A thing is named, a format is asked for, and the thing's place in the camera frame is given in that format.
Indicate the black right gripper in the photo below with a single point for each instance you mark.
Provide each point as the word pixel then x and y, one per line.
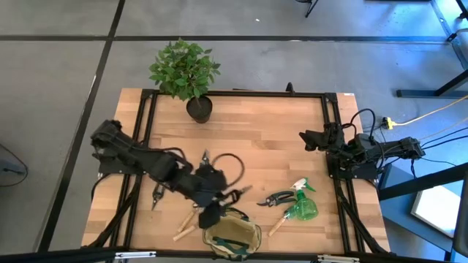
pixel 331 137

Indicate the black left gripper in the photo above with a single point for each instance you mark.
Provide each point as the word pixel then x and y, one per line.
pixel 212 190

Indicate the beige green gardening bag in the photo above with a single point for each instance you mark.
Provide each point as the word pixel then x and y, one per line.
pixel 234 230

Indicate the black pruning shears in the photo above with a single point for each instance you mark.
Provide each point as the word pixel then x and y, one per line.
pixel 274 199

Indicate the grey metal garden scissors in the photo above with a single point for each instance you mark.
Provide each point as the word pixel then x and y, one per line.
pixel 204 159

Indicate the green spray bottle white nozzle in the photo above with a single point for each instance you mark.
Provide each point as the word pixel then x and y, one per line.
pixel 305 208

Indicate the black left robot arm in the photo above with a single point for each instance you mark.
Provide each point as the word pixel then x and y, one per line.
pixel 120 146

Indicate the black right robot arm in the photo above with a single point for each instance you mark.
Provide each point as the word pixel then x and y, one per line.
pixel 365 146

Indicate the yellow power plug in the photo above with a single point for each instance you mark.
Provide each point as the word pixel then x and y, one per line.
pixel 388 123

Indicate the black diagonal table beam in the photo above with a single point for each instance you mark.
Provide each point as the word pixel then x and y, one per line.
pixel 420 182

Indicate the blue grey platform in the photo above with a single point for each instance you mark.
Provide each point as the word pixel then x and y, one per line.
pixel 398 219

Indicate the black floor stand base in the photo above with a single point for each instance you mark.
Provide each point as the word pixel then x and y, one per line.
pixel 431 94

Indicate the black chair leg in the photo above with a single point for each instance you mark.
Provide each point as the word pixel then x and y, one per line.
pixel 311 8

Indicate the green potted plant black pot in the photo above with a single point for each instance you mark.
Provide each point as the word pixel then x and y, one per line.
pixel 183 69

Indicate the white flat panel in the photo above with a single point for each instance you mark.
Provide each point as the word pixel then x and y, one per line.
pixel 435 212

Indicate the black overhead rig beam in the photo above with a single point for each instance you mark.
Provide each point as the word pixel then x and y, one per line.
pixel 55 255

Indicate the silver metal bracket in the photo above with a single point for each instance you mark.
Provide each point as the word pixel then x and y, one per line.
pixel 135 254
pixel 338 259

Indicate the grey metal cart frame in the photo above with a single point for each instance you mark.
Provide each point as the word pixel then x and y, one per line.
pixel 462 51

